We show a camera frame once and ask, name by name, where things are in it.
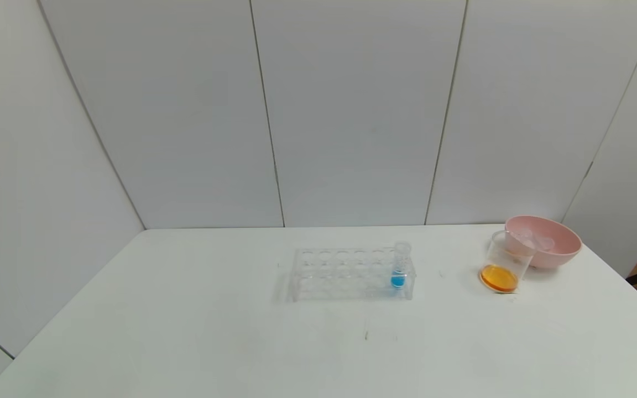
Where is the clear plastic test tube rack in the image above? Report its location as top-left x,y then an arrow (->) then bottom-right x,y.
289,245 -> 416,302

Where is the test tube with blue pigment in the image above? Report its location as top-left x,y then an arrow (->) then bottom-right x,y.
392,240 -> 411,289

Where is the clear plastic beaker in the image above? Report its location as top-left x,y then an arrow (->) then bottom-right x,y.
479,229 -> 538,294

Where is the pink bowl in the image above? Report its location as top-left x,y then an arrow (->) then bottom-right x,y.
504,214 -> 583,269

